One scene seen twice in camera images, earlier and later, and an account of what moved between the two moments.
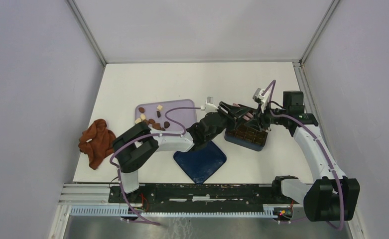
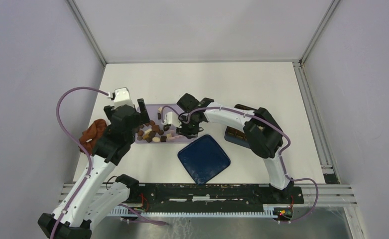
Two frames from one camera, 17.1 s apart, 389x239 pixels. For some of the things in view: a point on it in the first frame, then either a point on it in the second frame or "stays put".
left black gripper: (233, 122) -> (141, 117)
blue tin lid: (201, 163) stays put
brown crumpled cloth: (96, 142) stays put
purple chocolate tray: (176, 116) stays put
